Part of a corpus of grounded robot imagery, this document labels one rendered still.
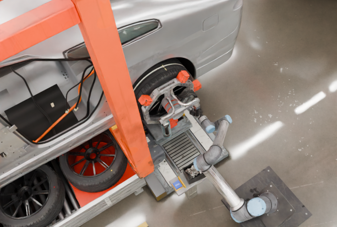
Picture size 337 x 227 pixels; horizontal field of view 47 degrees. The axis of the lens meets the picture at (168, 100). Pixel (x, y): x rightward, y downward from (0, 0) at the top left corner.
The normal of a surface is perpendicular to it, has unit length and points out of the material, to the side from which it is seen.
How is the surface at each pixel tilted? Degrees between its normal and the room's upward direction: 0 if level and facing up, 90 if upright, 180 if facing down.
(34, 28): 90
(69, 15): 90
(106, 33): 90
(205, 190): 0
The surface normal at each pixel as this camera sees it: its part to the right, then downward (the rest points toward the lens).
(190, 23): 0.51, 0.61
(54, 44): 0.33, -0.04
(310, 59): -0.07, -0.53
